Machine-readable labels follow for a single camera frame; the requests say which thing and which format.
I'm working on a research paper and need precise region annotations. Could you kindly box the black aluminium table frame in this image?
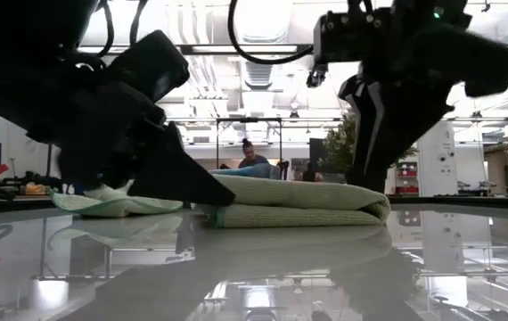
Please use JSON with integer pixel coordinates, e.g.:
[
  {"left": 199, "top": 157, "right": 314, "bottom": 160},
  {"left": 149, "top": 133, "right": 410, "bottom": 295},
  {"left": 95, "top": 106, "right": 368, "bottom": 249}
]
[{"left": 0, "top": 194, "right": 508, "bottom": 214}]

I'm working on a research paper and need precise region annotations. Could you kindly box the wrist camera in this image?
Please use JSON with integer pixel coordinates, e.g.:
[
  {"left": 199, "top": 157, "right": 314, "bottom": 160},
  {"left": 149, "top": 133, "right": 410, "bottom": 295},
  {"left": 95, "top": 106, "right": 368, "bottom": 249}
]
[
  {"left": 312, "top": 6, "right": 393, "bottom": 66},
  {"left": 106, "top": 29, "right": 192, "bottom": 106}
]

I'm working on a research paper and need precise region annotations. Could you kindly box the black metal rack frame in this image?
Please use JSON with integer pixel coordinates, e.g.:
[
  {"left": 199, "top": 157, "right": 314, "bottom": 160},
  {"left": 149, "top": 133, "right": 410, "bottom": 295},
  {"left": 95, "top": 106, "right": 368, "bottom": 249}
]
[{"left": 215, "top": 116, "right": 283, "bottom": 164}]

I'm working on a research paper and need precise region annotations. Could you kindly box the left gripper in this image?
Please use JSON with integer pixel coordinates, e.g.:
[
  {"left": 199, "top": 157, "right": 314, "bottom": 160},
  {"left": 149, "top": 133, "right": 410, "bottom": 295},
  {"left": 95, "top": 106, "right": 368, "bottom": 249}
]
[{"left": 25, "top": 78, "right": 237, "bottom": 209}]

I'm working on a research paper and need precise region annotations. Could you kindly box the green microfiber towel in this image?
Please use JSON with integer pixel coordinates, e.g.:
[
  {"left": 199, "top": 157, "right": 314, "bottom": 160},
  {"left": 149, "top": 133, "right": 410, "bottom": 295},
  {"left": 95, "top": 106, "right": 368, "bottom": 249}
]
[
  {"left": 195, "top": 173, "right": 392, "bottom": 229},
  {"left": 51, "top": 180, "right": 184, "bottom": 218}
]

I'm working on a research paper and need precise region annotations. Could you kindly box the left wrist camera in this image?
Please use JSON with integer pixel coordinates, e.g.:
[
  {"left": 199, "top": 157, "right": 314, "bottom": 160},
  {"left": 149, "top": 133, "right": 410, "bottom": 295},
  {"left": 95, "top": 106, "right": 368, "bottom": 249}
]
[{"left": 106, "top": 29, "right": 192, "bottom": 106}]

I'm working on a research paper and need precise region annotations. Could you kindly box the small potted artificial plant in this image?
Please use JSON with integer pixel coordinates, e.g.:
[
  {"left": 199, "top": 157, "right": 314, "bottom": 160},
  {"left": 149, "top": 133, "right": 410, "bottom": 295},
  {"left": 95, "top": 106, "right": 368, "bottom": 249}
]
[{"left": 318, "top": 113, "right": 418, "bottom": 184}]

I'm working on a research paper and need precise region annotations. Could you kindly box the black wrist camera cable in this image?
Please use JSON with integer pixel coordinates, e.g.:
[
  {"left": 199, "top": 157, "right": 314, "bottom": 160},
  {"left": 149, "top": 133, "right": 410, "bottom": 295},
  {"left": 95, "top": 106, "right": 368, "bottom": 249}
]
[
  {"left": 96, "top": 0, "right": 149, "bottom": 59},
  {"left": 227, "top": 0, "right": 315, "bottom": 66}
]

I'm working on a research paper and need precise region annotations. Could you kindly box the blue microfiber towel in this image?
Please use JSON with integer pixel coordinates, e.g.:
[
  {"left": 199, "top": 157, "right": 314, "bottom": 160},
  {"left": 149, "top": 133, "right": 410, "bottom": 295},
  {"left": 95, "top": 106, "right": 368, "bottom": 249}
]
[{"left": 211, "top": 162, "right": 277, "bottom": 179}]

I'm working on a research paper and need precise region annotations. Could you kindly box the orange item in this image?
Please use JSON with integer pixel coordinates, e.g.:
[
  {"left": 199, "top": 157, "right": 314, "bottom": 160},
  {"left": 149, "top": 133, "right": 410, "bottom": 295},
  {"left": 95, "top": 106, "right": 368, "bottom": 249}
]
[{"left": 24, "top": 182, "right": 49, "bottom": 196}]

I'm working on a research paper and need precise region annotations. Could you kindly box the black left wrist camera cable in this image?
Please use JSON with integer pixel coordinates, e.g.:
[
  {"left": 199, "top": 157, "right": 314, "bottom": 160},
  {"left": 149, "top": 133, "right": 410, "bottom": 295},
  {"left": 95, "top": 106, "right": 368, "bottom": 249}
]
[{"left": 96, "top": 0, "right": 149, "bottom": 59}]

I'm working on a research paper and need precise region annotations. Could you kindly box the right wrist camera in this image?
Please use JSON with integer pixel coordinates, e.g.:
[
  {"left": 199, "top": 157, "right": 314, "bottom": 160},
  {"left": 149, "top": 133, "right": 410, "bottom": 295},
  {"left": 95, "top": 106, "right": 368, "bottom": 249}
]
[{"left": 312, "top": 6, "right": 393, "bottom": 66}]

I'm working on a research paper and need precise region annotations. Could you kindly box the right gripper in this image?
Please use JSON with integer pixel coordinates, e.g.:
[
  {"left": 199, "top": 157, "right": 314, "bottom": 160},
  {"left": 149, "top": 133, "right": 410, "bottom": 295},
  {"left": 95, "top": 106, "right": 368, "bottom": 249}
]
[{"left": 337, "top": 19, "right": 508, "bottom": 193}]

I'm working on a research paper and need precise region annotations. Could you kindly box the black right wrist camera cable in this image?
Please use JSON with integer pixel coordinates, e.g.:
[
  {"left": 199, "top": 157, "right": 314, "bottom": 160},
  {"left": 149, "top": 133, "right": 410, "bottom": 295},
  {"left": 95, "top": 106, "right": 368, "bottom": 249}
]
[{"left": 227, "top": 0, "right": 315, "bottom": 66}]

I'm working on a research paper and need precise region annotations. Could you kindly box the black ceiling spotlight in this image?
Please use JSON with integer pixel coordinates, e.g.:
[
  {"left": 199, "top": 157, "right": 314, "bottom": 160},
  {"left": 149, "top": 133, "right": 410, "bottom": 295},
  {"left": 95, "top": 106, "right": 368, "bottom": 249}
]
[{"left": 306, "top": 64, "right": 329, "bottom": 89}]

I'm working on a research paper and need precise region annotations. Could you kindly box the white cylindrical appliance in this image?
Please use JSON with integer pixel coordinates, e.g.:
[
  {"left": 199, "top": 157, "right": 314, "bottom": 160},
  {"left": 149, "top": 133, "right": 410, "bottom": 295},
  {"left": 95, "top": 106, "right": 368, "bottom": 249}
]
[{"left": 416, "top": 120, "right": 459, "bottom": 198}]

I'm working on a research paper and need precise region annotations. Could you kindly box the shelf with red bins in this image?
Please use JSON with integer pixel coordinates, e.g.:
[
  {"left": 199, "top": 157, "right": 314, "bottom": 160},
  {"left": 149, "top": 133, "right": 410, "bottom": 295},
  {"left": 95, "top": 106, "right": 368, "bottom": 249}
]
[{"left": 396, "top": 162, "right": 419, "bottom": 196}]

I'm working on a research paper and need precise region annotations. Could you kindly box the person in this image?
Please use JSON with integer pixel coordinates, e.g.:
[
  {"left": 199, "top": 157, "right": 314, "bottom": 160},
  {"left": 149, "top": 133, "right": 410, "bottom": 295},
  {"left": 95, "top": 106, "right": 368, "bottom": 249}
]
[
  {"left": 300, "top": 160, "right": 324, "bottom": 183},
  {"left": 238, "top": 137, "right": 271, "bottom": 169}
]

